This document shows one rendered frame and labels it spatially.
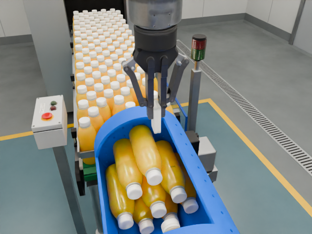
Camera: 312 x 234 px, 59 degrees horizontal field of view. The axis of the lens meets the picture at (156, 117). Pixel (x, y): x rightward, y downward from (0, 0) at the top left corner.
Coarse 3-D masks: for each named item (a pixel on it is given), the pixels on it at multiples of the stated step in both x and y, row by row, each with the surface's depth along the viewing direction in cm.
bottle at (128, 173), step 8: (120, 144) 82; (128, 144) 82; (120, 152) 79; (128, 152) 79; (120, 160) 77; (128, 160) 76; (120, 168) 75; (128, 168) 74; (136, 168) 74; (120, 176) 74; (128, 176) 72; (136, 176) 73; (128, 184) 71
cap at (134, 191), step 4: (136, 184) 71; (128, 188) 71; (132, 188) 70; (136, 188) 70; (140, 188) 71; (128, 192) 70; (132, 192) 70; (136, 192) 70; (140, 192) 71; (128, 196) 70; (132, 196) 71; (136, 196) 71; (140, 196) 72
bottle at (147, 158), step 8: (136, 128) 81; (144, 128) 81; (136, 136) 78; (144, 136) 77; (152, 136) 80; (136, 144) 76; (144, 144) 75; (152, 144) 75; (136, 152) 74; (144, 152) 72; (152, 152) 72; (136, 160) 73; (144, 160) 71; (152, 160) 70; (160, 160) 72; (144, 168) 70; (152, 168) 69; (160, 168) 71
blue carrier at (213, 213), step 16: (128, 112) 78; (144, 112) 77; (112, 128) 76; (128, 128) 83; (176, 128) 77; (96, 144) 80; (112, 144) 85; (176, 144) 69; (96, 160) 78; (112, 160) 89; (192, 160) 66; (192, 176) 60; (208, 176) 68; (208, 192) 58; (208, 208) 54; (224, 208) 58; (112, 224) 72; (160, 224) 80; (192, 224) 76; (208, 224) 50; (224, 224) 52
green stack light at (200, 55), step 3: (192, 48) 122; (192, 51) 123; (195, 51) 121; (198, 51) 121; (201, 51) 121; (204, 51) 122; (192, 54) 123; (195, 54) 122; (198, 54) 122; (201, 54) 122; (204, 54) 123; (192, 57) 124; (195, 57) 123; (198, 57) 123; (201, 57) 123; (204, 57) 125
